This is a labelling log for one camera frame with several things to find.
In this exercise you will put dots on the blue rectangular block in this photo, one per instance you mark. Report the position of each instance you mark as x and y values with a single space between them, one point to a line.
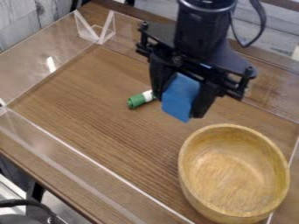
179 96

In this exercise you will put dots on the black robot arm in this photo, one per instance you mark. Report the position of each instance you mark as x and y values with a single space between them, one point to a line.
203 24

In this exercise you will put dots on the brown wooden bowl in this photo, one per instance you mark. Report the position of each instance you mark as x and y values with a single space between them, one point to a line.
233 174

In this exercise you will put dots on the black table leg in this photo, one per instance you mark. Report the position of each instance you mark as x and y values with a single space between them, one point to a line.
37 191

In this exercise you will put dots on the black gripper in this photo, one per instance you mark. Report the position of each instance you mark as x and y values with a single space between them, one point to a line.
223 73

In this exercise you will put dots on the green Expo marker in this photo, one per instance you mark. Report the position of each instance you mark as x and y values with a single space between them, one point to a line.
140 99

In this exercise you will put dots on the clear acrylic corner bracket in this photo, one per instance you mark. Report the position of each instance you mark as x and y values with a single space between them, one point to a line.
94 33

